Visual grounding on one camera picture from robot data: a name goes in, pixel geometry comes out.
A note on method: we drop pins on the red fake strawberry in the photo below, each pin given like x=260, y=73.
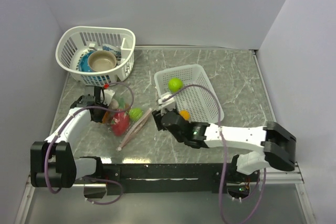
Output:
x=120, y=123

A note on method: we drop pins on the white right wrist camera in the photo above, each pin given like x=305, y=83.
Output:
x=166, y=103

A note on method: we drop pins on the blue patterned white dish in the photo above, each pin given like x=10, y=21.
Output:
x=113, y=49

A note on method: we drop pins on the beige bowl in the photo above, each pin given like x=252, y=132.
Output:
x=102, y=60

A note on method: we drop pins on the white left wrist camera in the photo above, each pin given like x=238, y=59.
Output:
x=108, y=96

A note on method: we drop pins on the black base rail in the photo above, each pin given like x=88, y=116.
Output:
x=161, y=178

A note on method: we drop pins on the white slatted round basket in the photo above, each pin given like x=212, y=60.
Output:
x=78, y=41

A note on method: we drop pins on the green fake apple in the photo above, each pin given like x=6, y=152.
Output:
x=175, y=84

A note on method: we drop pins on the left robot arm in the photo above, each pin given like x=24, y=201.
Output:
x=52, y=163

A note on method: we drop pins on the white fake radish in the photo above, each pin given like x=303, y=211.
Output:
x=114, y=105

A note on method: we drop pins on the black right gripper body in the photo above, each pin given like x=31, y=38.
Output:
x=157, y=116

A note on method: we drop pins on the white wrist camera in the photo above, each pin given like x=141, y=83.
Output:
x=166, y=103
x=108, y=96

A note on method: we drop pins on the white perforated rectangular basket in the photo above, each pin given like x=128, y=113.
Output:
x=200, y=103

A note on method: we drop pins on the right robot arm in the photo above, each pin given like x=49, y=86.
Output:
x=269, y=146

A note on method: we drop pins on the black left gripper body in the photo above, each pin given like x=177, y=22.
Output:
x=103, y=108

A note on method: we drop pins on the clear zip top bag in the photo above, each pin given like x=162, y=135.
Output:
x=135, y=126

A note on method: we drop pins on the orange fake fruit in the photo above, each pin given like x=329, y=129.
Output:
x=185, y=115

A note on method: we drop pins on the blue plate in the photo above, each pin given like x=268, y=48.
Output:
x=83, y=65

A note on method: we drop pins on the aluminium frame rail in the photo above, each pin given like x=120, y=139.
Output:
x=274, y=176

